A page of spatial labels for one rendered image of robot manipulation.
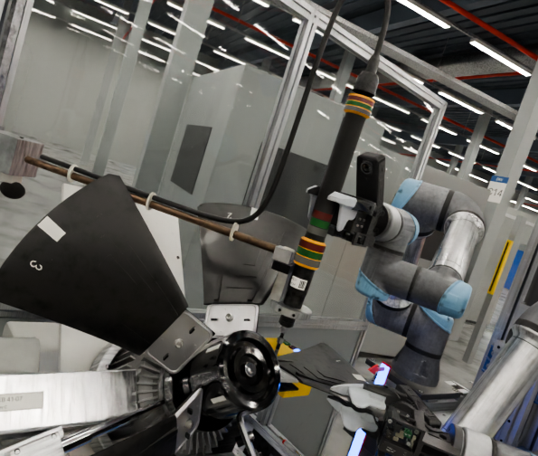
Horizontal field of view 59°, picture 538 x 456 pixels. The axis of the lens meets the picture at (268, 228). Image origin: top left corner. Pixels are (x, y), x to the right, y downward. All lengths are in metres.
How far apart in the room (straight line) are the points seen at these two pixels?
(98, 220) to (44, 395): 0.25
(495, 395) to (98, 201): 0.75
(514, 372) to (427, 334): 0.60
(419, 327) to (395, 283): 0.59
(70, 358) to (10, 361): 0.14
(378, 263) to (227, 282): 0.32
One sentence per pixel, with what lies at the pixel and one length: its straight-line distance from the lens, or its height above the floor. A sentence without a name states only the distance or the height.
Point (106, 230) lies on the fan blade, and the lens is 0.69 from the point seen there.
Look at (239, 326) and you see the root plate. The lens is 0.80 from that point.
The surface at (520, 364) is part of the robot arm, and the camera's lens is 1.00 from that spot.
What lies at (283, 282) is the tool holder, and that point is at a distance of 0.78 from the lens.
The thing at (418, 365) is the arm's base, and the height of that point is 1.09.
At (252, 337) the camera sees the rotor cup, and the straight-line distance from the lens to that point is 0.74.
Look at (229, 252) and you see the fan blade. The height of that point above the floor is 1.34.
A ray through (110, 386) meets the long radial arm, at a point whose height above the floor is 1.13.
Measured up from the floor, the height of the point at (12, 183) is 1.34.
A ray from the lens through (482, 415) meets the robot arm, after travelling 0.98.
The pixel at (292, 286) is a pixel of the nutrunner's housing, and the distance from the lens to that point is 0.78.
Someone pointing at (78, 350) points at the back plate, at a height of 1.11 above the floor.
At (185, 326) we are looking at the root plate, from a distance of 0.73.
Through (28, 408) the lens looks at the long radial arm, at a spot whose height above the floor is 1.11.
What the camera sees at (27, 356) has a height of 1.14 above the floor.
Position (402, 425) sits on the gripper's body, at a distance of 0.83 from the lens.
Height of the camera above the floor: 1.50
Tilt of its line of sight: 6 degrees down
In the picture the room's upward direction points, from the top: 18 degrees clockwise
